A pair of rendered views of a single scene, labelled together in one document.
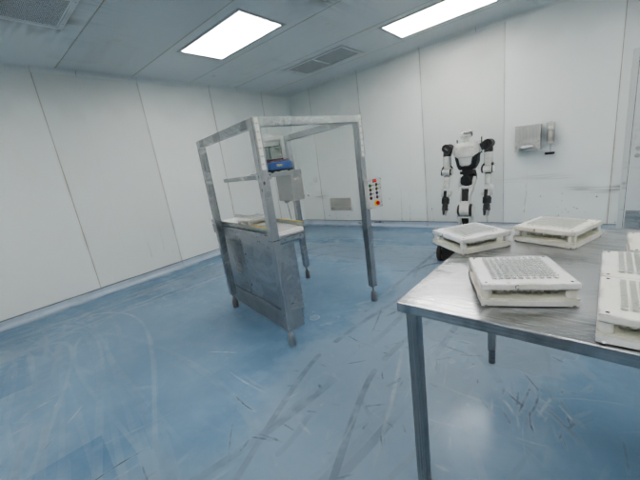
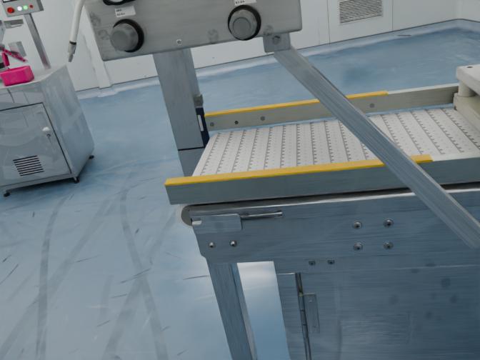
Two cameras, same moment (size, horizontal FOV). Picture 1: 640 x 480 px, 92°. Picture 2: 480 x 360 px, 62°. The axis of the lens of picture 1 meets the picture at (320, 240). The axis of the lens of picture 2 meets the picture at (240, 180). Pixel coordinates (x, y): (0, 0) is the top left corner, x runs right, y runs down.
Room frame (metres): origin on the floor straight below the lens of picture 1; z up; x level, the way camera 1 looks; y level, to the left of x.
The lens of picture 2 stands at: (2.85, -0.14, 1.18)
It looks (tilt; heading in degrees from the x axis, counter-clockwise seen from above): 27 degrees down; 139
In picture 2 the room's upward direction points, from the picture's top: 11 degrees counter-clockwise
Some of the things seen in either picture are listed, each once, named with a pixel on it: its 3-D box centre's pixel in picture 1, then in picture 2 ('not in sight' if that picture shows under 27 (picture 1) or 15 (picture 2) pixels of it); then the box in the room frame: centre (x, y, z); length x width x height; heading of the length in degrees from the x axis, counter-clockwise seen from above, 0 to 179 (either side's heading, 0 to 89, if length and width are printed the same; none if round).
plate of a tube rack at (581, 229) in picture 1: (556, 225); not in sight; (1.34, -1.07, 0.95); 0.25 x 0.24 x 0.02; 118
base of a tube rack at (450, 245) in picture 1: (470, 241); not in sight; (1.43, -0.72, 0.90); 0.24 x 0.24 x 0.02; 9
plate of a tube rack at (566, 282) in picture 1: (516, 271); not in sight; (0.91, -0.61, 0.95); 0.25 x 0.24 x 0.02; 161
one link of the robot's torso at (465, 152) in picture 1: (468, 153); not in sight; (3.66, -1.84, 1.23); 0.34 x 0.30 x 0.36; 49
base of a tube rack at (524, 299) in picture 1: (515, 285); not in sight; (0.91, -0.61, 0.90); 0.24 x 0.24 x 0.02; 71
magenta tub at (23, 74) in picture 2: not in sight; (17, 76); (-0.06, 0.69, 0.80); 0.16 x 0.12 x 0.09; 49
